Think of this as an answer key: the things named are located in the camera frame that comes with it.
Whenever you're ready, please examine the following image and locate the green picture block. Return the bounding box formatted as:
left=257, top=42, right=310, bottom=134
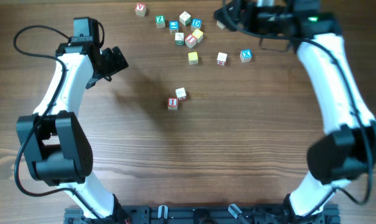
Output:
left=175, top=32, right=185, bottom=45

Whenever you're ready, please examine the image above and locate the green letter Z block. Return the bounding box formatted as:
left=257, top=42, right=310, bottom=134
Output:
left=155, top=15, right=165, bottom=28

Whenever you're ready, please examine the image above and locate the blue letter D block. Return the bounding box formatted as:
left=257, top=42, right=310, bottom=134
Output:
left=191, top=18, right=202, bottom=31

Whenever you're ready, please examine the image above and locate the yellow block upper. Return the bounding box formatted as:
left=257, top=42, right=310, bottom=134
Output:
left=192, top=29, right=204, bottom=43

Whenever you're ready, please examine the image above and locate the yellow block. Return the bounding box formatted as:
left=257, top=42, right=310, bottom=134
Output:
left=192, top=29, right=204, bottom=43
left=188, top=52, right=199, bottom=65

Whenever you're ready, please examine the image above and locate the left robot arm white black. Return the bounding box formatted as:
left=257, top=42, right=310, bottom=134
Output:
left=14, top=17, right=130, bottom=223

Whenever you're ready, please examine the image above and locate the red letter I block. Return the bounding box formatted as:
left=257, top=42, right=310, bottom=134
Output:
left=167, top=98, right=178, bottom=110

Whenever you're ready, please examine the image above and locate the blue block far right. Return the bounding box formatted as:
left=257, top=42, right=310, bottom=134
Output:
left=216, top=21, right=226, bottom=29

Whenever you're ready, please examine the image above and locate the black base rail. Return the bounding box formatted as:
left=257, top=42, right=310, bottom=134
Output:
left=63, top=204, right=341, bottom=224

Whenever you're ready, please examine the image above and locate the white green top block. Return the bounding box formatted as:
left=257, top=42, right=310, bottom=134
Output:
left=179, top=11, right=192, bottom=26

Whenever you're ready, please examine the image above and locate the red letter Y block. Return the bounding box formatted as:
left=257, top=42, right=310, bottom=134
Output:
left=135, top=2, right=147, bottom=17

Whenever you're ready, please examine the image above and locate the blue letter S block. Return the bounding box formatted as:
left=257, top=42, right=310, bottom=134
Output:
left=168, top=21, right=179, bottom=34

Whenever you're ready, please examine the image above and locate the red letter A block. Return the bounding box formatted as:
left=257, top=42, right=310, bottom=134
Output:
left=175, top=87, right=187, bottom=100

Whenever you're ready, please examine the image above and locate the blue letter X block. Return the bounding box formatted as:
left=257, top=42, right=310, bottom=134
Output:
left=240, top=49, right=252, bottom=63

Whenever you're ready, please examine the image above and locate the red number 6 block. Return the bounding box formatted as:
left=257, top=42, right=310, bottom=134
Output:
left=217, top=52, right=227, bottom=66

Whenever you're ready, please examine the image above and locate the red letter block centre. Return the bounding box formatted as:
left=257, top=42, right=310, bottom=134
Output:
left=184, top=34, right=197, bottom=49

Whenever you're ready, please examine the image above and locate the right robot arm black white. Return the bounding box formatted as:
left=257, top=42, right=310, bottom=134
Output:
left=214, top=0, right=376, bottom=223

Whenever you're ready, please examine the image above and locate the yellow block lower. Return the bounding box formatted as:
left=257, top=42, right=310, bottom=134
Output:
left=188, top=52, right=199, bottom=65

